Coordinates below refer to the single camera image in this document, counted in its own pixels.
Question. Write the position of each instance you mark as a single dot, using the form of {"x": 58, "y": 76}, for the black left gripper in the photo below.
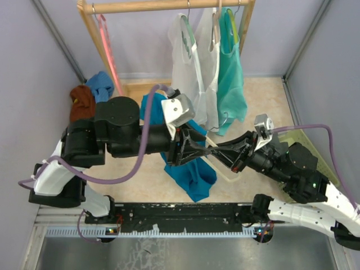
{"x": 178, "y": 155}

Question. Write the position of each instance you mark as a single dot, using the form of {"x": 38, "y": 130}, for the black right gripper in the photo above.
{"x": 237, "y": 153}

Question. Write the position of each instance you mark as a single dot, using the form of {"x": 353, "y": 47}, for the cream hanger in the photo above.
{"x": 216, "y": 162}

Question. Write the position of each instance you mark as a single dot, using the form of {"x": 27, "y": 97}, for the blue t-shirt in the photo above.
{"x": 195, "y": 177}

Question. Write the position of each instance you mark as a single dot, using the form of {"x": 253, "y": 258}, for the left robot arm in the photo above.
{"x": 123, "y": 129}

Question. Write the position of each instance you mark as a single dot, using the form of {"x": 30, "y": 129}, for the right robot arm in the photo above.
{"x": 317, "y": 203}

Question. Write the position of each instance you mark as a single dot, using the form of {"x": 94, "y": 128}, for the teal t-shirt on hanger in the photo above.
{"x": 230, "y": 95}

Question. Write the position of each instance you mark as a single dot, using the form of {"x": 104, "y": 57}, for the white t-shirt on green hanger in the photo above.
{"x": 186, "y": 74}

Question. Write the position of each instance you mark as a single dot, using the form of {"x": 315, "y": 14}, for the green hanger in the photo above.
{"x": 187, "y": 35}

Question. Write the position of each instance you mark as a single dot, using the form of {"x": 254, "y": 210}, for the wooden hanger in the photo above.
{"x": 215, "y": 34}

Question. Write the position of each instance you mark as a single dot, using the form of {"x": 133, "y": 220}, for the white t-shirt on wooden hanger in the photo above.
{"x": 209, "y": 57}

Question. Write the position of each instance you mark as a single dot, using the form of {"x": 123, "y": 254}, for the pink hanger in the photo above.
{"x": 108, "y": 50}

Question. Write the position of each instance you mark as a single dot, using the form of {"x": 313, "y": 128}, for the yellow hanger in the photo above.
{"x": 233, "y": 25}

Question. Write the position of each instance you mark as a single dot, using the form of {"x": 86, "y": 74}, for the light green perforated basket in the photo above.
{"x": 298, "y": 135}

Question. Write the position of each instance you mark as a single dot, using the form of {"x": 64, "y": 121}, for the light blue striped cloth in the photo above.
{"x": 101, "y": 87}

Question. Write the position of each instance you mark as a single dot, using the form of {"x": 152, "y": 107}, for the brown cloth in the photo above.
{"x": 83, "y": 106}

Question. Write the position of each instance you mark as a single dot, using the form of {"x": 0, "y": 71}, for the wooden clothes rack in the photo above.
{"x": 138, "y": 35}

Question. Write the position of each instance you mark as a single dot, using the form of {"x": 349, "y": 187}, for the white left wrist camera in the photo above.
{"x": 177, "y": 111}

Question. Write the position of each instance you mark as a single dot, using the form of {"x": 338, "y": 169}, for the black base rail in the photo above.
{"x": 175, "y": 217}

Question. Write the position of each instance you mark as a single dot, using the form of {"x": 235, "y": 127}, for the white toothed cable strip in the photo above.
{"x": 108, "y": 232}

